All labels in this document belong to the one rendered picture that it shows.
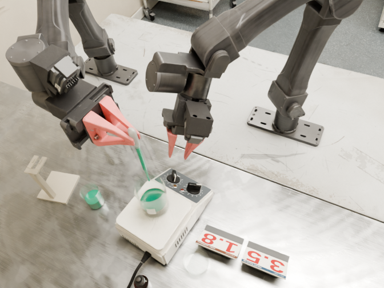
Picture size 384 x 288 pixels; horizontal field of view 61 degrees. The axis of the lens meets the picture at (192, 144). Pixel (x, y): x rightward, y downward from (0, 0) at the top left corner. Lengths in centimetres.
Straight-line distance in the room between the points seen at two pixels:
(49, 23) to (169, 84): 25
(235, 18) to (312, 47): 20
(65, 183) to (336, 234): 66
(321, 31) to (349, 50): 210
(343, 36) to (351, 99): 191
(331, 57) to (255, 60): 161
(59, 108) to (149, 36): 78
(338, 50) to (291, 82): 202
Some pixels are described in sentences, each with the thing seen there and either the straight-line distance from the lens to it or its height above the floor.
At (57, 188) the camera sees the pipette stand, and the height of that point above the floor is 91.
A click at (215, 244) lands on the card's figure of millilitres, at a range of 72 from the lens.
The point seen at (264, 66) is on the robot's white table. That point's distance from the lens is 111.
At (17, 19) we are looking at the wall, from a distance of 218.
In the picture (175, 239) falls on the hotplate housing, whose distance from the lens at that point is 69.
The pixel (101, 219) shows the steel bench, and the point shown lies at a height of 90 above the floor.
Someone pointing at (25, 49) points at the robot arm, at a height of 132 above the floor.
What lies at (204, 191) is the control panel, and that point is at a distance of 76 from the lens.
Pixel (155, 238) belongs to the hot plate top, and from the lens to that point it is 67.
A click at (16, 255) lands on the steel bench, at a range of 86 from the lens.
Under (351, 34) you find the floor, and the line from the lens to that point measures 298.
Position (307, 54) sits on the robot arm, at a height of 116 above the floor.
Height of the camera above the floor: 160
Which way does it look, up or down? 53 degrees down
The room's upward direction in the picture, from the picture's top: 6 degrees counter-clockwise
